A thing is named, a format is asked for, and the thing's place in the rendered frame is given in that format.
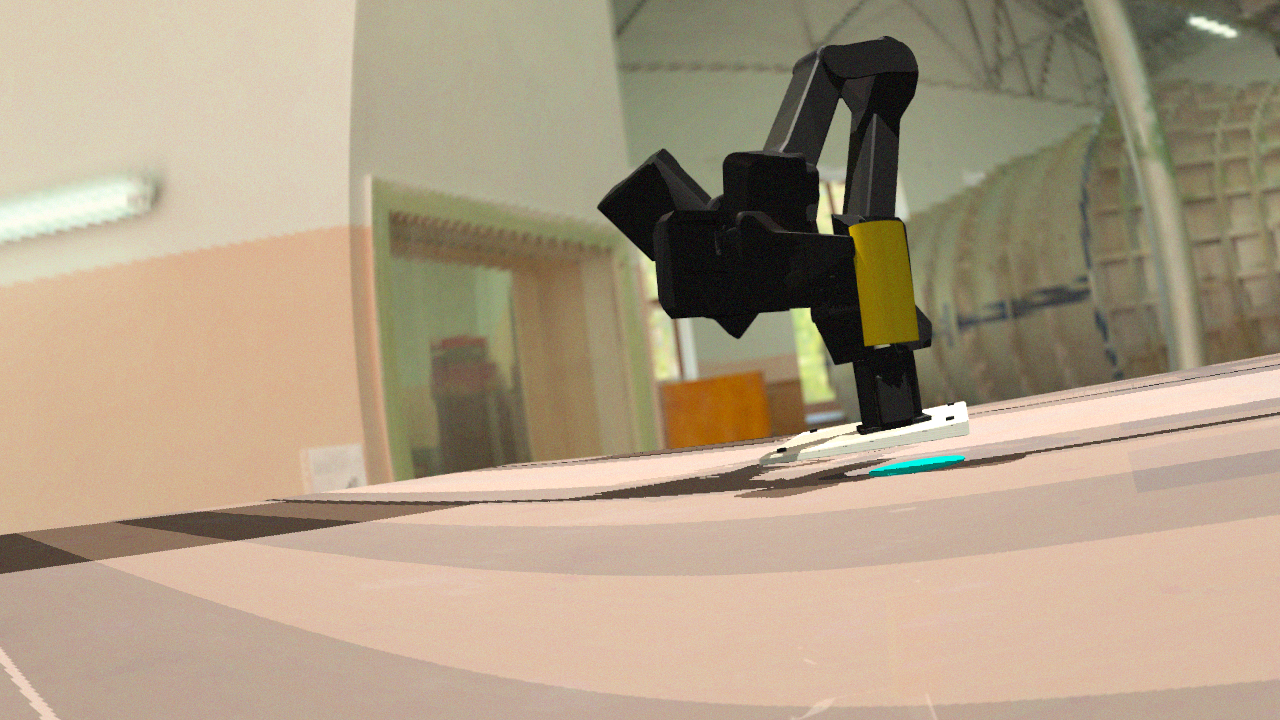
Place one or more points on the yellow cylinder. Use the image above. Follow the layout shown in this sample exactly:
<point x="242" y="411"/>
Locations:
<point x="884" y="283"/>

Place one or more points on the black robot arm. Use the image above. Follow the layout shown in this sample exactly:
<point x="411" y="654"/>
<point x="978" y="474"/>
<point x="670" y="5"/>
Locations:
<point x="877" y="80"/>

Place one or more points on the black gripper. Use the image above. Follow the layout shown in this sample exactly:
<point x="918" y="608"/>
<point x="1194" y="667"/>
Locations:
<point x="768" y="264"/>

